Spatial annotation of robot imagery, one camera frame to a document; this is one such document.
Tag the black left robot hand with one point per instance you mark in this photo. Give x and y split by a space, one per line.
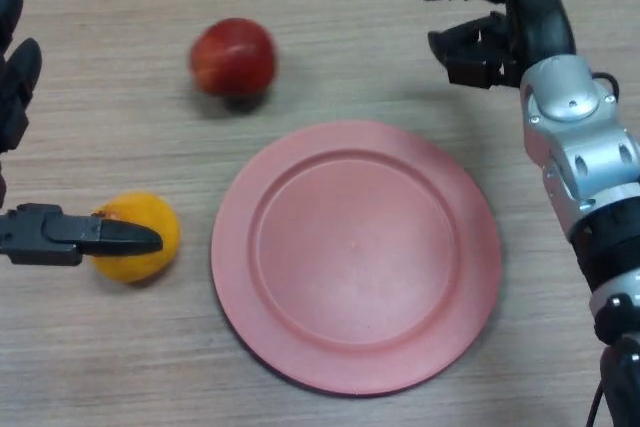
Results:
35 237

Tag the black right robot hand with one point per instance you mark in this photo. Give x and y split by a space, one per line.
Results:
545 22

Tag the red apple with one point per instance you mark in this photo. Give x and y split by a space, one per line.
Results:
232 57

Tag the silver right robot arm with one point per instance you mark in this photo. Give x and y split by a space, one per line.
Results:
580 147

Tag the pink round plastic plate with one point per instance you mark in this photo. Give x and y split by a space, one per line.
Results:
355 262

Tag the orange citrus fruit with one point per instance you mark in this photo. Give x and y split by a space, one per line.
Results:
145 212

